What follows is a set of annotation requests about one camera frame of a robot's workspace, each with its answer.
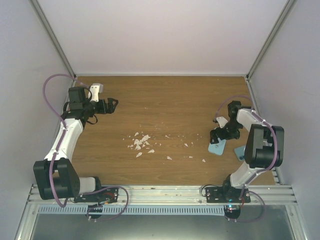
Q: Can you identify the white debris pile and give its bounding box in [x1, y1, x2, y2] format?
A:
[121, 131, 159, 158]

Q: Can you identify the light blue phone case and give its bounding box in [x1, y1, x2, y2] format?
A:
[208, 139, 227, 156]

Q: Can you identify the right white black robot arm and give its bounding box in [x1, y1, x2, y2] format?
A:
[205, 100, 285, 203]

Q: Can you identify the wrist white camera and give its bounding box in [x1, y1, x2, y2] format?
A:
[89, 83, 104, 102]
[213, 116, 228, 129]

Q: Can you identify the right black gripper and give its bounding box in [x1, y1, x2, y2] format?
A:
[210, 120, 242, 145]

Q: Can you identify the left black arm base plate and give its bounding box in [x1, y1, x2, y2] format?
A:
[71, 187, 119, 204]

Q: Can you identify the left aluminium corner post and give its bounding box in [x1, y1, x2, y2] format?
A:
[29, 0, 76, 77]

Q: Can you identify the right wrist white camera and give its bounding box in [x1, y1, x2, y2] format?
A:
[213, 116, 228, 129]

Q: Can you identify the aluminium corner post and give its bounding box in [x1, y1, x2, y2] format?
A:
[29, 0, 76, 77]
[245, 0, 297, 81]

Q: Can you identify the right aluminium corner post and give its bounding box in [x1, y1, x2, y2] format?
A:
[245, 0, 297, 81]

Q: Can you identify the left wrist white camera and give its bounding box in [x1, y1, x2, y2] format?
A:
[89, 83, 104, 102]

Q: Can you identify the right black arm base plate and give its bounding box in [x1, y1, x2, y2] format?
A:
[199, 184, 251, 204]

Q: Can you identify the grey slotted cable duct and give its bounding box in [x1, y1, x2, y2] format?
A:
[38, 204, 225, 216]

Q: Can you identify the aluminium front rail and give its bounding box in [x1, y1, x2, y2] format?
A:
[27, 184, 298, 205]

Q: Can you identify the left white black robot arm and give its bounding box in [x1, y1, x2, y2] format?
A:
[33, 83, 119, 202]

